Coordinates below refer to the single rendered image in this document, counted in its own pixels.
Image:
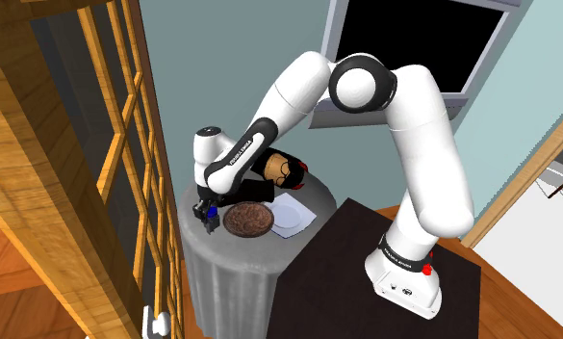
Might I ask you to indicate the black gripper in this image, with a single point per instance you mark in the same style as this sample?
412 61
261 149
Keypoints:
209 196

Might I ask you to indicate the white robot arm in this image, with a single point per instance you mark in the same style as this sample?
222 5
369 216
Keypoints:
422 141

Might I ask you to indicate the small blue object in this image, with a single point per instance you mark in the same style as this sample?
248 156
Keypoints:
212 212

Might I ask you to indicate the brown round bowl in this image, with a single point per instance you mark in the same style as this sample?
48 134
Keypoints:
248 219

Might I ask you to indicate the round table with grey cloth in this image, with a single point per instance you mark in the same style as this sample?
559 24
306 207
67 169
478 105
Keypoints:
234 272

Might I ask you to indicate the black figure with glasses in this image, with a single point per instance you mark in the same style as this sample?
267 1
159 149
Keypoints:
281 171

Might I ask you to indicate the white square plate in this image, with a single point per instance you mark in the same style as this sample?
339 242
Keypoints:
296 217

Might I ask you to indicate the dark robot stand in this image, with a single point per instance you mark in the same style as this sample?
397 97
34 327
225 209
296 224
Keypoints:
328 281

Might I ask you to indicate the wooden door with glass panes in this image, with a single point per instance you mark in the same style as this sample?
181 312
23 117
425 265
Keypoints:
37 155

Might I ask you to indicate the grey framed window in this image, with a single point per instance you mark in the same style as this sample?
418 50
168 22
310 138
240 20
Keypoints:
417 33

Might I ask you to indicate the wooden door frame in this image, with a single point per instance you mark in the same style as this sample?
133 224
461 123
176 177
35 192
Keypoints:
525 173

